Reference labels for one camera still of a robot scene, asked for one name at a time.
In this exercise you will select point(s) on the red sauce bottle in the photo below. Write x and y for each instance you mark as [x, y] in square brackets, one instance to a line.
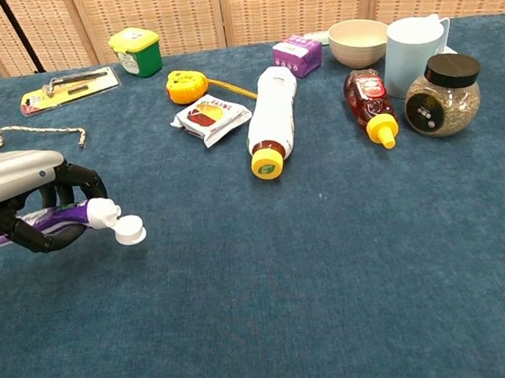
[369, 100]

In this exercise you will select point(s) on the purple tissue pack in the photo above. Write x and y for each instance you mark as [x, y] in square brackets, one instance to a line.
[297, 55]

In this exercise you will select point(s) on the purple white toothpaste tube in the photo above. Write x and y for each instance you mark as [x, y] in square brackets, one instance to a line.
[101, 213]

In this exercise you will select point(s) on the beige bowl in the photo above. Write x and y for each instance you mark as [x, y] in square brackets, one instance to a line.
[357, 47]

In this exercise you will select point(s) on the white red snack packet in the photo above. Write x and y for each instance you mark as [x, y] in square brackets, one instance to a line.
[211, 119]

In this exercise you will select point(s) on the blue table cloth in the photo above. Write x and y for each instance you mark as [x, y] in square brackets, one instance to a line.
[263, 287]

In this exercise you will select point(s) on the glass seed jar black lid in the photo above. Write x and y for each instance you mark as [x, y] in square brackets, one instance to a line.
[444, 101]

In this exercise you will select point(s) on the white blue flat packet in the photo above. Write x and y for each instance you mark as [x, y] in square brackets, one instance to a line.
[449, 49]

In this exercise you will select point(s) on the green container yellow lid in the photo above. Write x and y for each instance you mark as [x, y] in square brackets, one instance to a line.
[141, 56]

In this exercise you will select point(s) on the white drink bottle yellow cap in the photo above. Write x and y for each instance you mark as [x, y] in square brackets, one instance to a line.
[273, 110]

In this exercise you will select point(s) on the razor in yellow blister pack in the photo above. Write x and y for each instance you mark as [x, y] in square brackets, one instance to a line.
[68, 88]

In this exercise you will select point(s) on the yellow orange tape measure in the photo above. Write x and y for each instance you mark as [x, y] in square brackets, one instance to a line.
[183, 88]

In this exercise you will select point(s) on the black tripod stand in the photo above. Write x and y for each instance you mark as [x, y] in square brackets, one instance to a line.
[19, 33]

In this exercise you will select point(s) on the light blue cup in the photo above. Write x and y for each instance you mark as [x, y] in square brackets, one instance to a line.
[408, 55]

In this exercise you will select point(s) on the teal brush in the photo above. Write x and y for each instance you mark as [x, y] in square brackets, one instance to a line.
[315, 37]

